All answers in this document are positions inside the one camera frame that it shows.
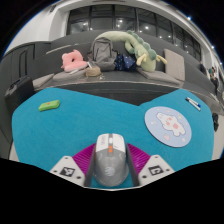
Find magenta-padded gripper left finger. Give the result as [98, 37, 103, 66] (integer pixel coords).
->
[49, 143, 98, 188]

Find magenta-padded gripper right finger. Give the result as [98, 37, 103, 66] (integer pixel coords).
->
[125, 143, 175, 188]

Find grey white computer mouse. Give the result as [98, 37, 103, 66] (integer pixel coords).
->
[92, 132, 130, 188]

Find round pale blue mouse pad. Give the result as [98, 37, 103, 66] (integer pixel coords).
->
[144, 105, 193, 148]

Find green eraser block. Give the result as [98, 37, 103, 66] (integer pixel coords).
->
[37, 99, 61, 112]

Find blue-capped white marker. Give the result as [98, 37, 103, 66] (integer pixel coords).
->
[186, 96, 202, 110]

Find grey stepped seating bench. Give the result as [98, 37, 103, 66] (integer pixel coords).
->
[0, 29, 221, 111]

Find black suitcase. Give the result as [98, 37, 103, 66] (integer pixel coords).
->
[4, 49, 35, 114]

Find flat grey seat cushion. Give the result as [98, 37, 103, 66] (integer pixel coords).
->
[32, 73, 55, 89]
[136, 67, 181, 86]

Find round grey seat cushion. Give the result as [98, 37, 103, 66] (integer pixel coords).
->
[52, 69, 89, 82]

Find tan woven hat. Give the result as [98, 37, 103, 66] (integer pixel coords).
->
[85, 66, 102, 78]

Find upright grey cushion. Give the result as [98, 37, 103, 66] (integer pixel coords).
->
[163, 48, 186, 82]

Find pink plush toy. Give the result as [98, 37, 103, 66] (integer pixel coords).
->
[60, 49, 89, 73]

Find person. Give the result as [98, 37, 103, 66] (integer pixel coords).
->
[208, 66, 219, 88]

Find dark blue starry bag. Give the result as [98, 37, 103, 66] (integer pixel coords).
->
[113, 53, 137, 72]

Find green dragon plush toy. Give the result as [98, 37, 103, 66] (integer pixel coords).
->
[94, 30, 168, 73]

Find grey backpack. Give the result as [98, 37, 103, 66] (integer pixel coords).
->
[87, 36, 118, 72]

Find ceiling lights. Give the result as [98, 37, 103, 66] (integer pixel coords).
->
[186, 15, 215, 51]

